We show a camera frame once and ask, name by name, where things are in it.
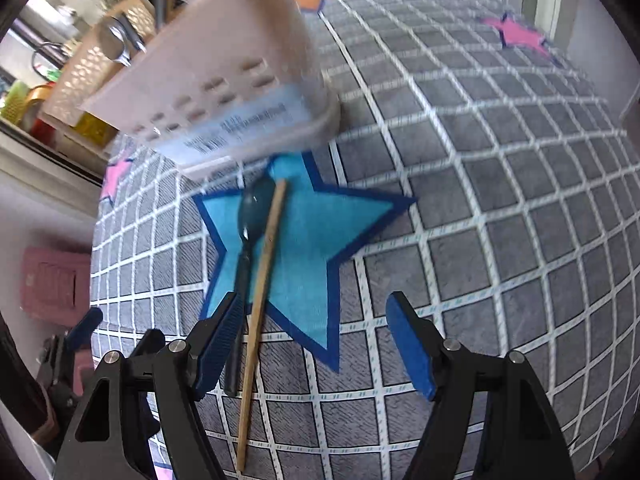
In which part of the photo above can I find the pink plastic stool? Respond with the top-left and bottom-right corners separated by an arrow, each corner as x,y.
21,247 -> 91,327

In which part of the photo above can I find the kitchen faucet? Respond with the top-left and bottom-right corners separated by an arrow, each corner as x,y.
30,41 -> 70,82

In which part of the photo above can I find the brown wooden chopstick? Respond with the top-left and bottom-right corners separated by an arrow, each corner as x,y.
238,179 -> 288,472

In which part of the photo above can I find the black handled steel spoon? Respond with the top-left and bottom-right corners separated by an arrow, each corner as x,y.
98,13 -> 146,66

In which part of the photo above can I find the grey checked star tablecloth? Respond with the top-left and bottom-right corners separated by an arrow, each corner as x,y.
90,0 -> 639,479

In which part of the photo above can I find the pink plastic utensil holder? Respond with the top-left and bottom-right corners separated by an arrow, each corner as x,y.
84,0 -> 341,180

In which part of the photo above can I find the dark blue spoon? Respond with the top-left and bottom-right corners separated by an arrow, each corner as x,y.
224,174 -> 276,398

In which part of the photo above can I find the beige perforated storage cart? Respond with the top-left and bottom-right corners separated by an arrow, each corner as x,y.
39,0 -> 155,127

